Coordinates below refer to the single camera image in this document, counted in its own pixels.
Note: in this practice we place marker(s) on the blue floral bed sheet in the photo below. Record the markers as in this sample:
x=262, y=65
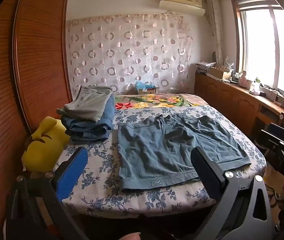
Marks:
x=101, y=160

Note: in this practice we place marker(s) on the colourful flower blanket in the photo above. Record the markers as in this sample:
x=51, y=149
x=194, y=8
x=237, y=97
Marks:
x=152, y=101

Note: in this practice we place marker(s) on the stack of papers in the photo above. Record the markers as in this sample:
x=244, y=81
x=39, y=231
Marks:
x=204, y=67

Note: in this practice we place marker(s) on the cardboard box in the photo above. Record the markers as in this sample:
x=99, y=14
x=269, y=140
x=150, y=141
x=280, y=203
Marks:
x=219, y=73

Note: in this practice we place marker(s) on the window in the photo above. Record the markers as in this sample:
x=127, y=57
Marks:
x=262, y=42

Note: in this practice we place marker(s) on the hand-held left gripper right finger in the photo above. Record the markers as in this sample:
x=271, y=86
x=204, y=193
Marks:
x=207, y=172

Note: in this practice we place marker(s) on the bundled white curtain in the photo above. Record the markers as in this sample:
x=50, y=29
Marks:
x=215, y=27

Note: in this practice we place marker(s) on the long wooden cabinet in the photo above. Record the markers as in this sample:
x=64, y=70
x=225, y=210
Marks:
x=222, y=95

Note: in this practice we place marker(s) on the pink bottle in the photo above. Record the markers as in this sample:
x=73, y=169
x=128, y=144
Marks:
x=243, y=80

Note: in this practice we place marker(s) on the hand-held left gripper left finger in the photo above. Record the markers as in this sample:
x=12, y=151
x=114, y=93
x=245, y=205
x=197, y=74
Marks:
x=71, y=172

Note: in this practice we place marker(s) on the folded blue jeans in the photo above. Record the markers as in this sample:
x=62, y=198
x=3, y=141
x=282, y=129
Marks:
x=89, y=130

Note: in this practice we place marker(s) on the box with blue cloth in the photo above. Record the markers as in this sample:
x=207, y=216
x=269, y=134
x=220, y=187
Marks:
x=144, y=86

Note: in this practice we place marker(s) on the folded grey garment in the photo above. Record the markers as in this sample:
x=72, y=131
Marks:
x=89, y=102

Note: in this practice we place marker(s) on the person's left hand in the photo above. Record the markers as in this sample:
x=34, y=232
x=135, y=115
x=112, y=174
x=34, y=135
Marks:
x=132, y=236

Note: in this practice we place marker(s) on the blue-grey pants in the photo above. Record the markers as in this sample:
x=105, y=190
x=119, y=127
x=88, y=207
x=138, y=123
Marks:
x=157, y=150

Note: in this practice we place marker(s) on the circle-patterned curtain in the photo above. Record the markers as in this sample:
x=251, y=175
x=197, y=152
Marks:
x=132, y=50

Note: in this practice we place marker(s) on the white air conditioner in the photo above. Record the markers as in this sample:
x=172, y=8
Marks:
x=182, y=3

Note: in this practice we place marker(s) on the yellow plush toy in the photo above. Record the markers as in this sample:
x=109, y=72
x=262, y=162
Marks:
x=44, y=150

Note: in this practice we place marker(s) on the wooden wardrobe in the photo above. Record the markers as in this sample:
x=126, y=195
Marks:
x=31, y=67

